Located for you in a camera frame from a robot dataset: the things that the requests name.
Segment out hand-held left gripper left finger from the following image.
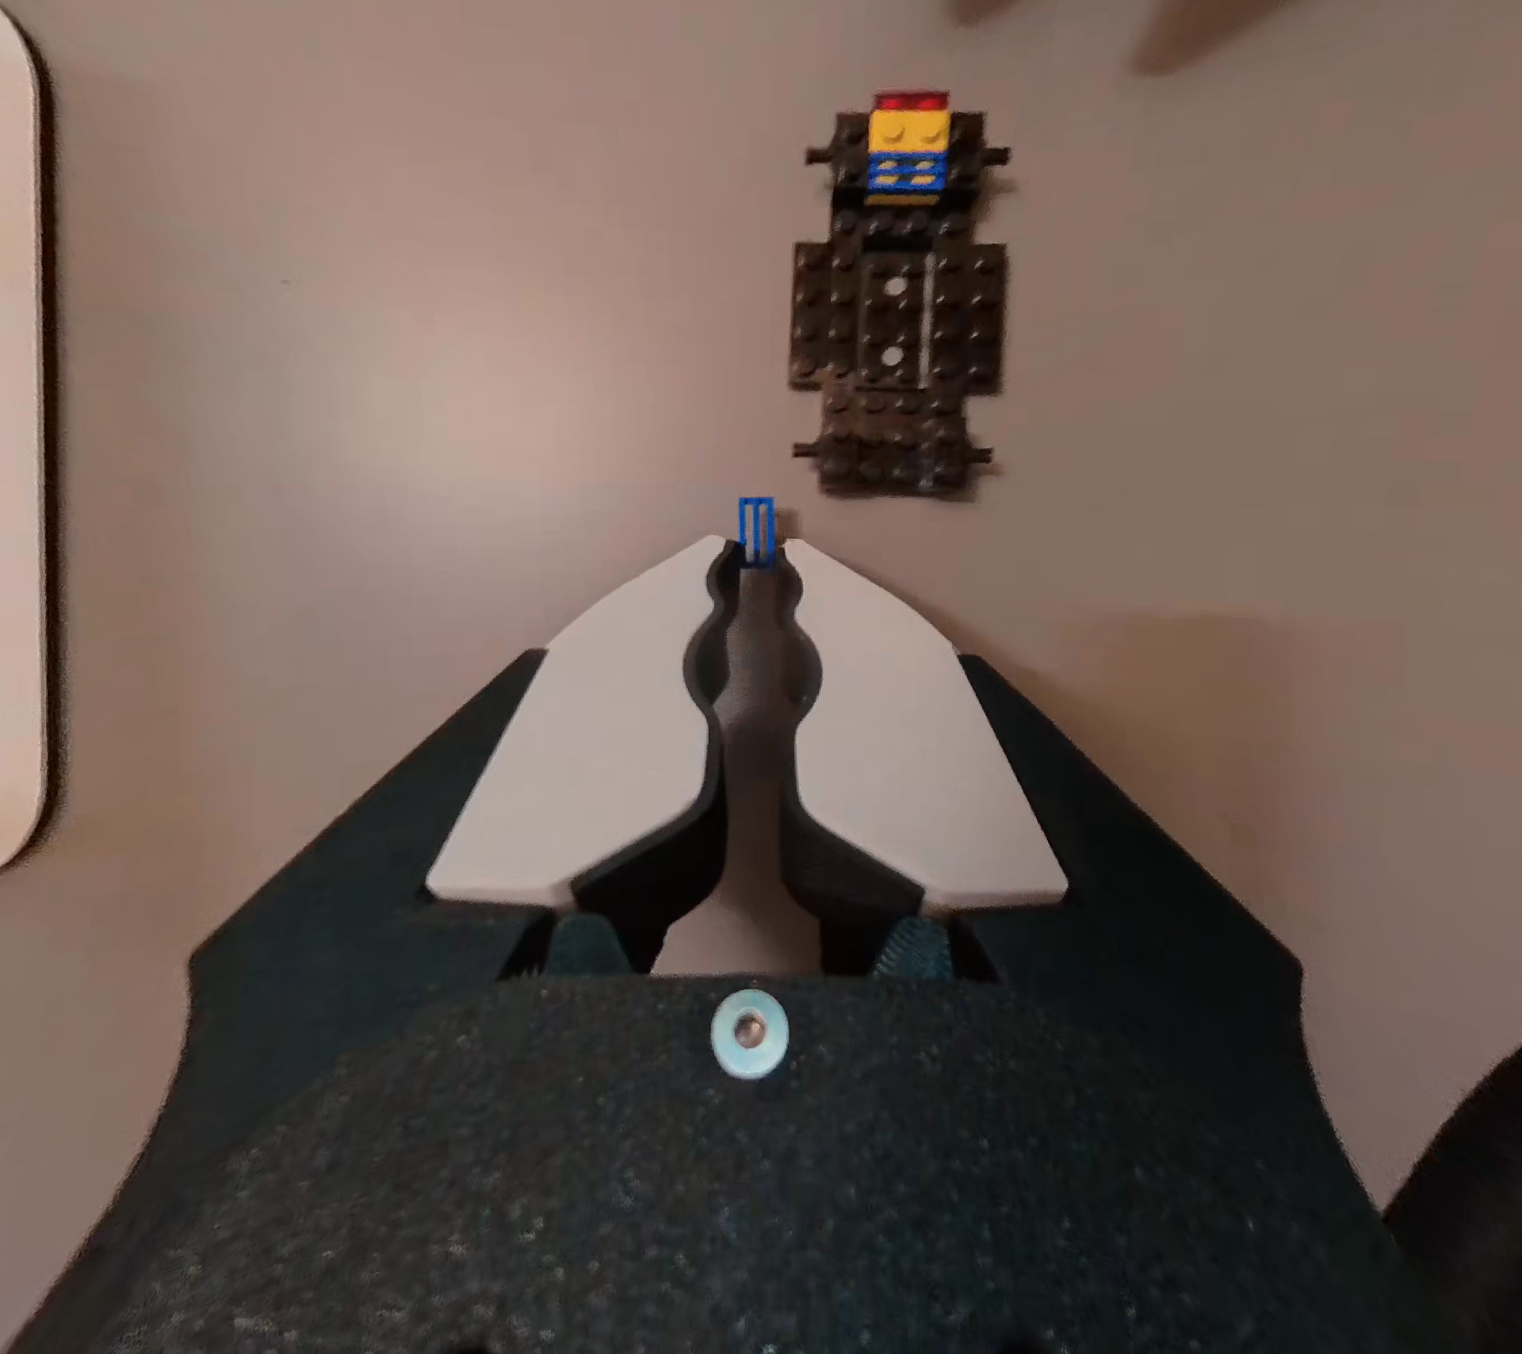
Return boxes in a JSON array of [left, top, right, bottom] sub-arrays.
[[426, 539, 737, 912]]

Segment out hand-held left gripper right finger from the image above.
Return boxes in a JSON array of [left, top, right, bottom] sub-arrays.
[[780, 541, 1070, 918]]

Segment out small yellow lego piece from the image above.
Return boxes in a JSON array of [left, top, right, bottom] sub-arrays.
[[865, 108, 956, 160]]

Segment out black lego chassis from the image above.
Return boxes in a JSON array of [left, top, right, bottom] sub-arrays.
[[788, 89, 1014, 503]]

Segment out white book stand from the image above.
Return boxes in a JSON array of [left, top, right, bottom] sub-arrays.
[[0, 3, 57, 870]]

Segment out black round cushion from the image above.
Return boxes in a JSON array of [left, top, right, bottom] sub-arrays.
[[1379, 1040, 1522, 1321]]

